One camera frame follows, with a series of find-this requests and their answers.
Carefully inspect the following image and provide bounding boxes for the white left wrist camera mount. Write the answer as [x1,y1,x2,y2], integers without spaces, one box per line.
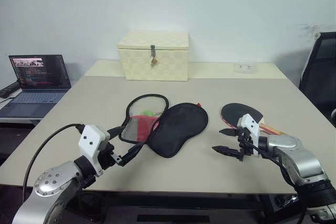
[78,125,111,177]

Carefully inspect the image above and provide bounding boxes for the black table underframe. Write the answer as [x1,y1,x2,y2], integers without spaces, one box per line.
[65,191,299,224]

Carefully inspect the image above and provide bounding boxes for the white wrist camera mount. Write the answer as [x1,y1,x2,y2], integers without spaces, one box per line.
[78,125,111,177]
[237,113,263,156]

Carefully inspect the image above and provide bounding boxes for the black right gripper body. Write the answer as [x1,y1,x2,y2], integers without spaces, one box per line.
[236,126,260,162]

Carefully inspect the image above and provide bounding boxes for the black mesh office chair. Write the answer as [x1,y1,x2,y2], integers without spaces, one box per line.
[299,31,336,127]

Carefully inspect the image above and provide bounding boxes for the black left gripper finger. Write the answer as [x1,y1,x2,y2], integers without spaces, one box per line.
[117,143,144,167]
[106,125,128,138]

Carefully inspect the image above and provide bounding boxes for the black table tennis paddle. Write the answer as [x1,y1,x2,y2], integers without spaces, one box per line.
[220,102,287,137]

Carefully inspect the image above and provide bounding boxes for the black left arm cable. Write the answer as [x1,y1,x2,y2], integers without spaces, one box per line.
[22,123,85,196]

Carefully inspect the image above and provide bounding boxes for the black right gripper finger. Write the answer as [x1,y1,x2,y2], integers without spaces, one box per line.
[212,145,241,157]
[218,128,240,137]

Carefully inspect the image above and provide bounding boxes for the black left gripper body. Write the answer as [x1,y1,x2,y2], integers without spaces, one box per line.
[98,141,124,172]

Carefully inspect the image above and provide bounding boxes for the black rectangular device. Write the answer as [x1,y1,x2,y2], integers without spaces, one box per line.
[0,81,21,98]

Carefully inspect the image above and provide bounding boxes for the black and red paddle case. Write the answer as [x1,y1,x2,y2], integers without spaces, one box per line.
[118,93,209,158]

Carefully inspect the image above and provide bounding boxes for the cream woven storage box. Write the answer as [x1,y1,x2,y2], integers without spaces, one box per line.
[117,31,190,81]

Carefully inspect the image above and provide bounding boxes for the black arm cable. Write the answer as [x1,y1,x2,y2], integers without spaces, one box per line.
[22,123,85,196]
[245,140,308,224]

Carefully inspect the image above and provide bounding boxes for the open blue-grey laptop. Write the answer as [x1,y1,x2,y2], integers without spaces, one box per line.
[0,54,72,119]

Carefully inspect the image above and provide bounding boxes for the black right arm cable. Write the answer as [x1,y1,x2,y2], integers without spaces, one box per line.
[245,140,308,224]

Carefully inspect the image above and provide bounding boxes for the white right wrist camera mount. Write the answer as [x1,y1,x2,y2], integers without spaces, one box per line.
[237,113,263,156]

